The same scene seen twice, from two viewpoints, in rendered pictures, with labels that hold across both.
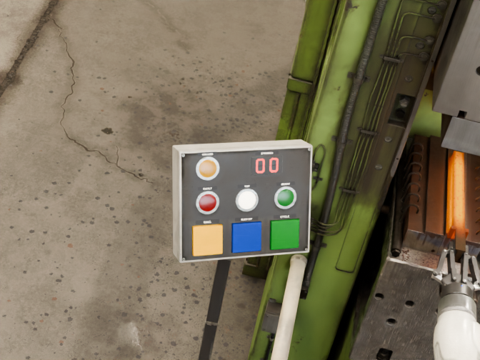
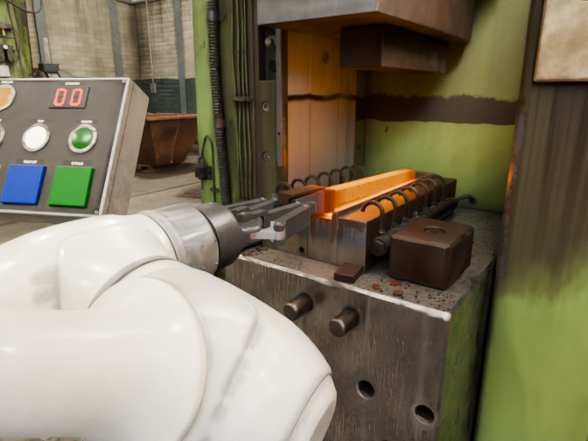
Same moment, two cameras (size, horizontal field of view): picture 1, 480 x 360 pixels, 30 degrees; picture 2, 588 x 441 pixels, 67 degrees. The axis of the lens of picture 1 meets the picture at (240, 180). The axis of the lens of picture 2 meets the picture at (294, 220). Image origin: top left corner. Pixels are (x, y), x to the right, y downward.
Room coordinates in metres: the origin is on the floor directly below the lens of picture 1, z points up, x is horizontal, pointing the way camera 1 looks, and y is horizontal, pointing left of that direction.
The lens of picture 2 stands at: (1.16, -0.91, 1.17)
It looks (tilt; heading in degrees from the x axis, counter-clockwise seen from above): 16 degrees down; 33
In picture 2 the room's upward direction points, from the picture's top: straight up
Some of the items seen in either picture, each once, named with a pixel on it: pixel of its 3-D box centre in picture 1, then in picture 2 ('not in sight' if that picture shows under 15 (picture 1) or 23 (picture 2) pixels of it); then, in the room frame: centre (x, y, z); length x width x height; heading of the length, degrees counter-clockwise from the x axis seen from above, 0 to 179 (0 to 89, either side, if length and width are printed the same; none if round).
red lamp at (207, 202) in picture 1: (207, 202); not in sight; (1.58, 0.07, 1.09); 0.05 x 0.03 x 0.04; 87
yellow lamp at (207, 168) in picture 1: (207, 168); (2, 97); (1.62, 0.08, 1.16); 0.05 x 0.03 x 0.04; 87
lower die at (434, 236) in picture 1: (443, 192); (370, 206); (1.95, -0.57, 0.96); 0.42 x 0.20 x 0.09; 177
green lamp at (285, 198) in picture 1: (285, 197); (82, 138); (1.65, -0.12, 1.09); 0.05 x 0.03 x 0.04; 87
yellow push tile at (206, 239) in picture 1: (207, 239); not in sight; (1.53, 0.05, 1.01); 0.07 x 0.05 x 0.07; 112
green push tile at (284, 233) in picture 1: (283, 233); (73, 187); (1.61, -0.14, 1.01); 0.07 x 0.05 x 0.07; 112
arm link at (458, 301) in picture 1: (456, 312); (173, 249); (1.45, -0.57, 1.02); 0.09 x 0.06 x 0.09; 87
